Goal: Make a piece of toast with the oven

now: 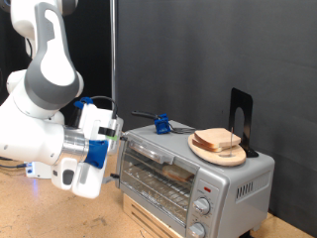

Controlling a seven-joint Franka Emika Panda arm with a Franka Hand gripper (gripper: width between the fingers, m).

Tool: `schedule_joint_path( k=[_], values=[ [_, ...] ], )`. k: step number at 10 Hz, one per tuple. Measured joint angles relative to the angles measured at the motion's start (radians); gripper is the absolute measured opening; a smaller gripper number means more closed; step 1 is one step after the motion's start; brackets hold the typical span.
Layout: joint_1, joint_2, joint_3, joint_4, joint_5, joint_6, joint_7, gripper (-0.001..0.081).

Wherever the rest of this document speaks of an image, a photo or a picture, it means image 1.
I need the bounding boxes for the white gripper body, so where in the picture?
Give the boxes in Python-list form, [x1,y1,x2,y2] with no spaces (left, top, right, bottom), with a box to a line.
[70,102,125,200]

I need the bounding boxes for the black spatula with blue block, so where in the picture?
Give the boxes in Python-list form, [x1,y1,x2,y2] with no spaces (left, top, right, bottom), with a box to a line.
[131,109,197,135]

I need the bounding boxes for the white bread slice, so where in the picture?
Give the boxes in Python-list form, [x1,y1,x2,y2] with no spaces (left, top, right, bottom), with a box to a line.
[191,138,229,153]
[161,164,195,183]
[193,127,242,149]

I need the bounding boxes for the wooden crate under oven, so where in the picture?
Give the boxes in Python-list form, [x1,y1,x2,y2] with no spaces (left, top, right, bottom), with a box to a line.
[122,192,186,238]

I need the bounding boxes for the silver oven knob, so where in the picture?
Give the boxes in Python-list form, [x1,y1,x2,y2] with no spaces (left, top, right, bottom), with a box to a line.
[187,222,206,238]
[192,197,211,216]

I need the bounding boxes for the silver toaster oven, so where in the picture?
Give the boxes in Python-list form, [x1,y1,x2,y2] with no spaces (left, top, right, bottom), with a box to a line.
[115,120,275,238]

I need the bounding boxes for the vertical metal pole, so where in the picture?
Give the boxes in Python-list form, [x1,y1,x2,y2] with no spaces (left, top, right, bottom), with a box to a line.
[110,0,117,104]

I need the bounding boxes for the round wooden plate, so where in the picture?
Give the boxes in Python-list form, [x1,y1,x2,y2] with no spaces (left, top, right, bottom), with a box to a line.
[187,132,248,168]

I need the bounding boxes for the black metal bookend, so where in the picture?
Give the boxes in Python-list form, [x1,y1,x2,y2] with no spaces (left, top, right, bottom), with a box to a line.
[228,87,260,159]

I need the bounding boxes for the wire oven rack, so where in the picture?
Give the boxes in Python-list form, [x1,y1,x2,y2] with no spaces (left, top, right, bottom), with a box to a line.
[123,162,196,216]

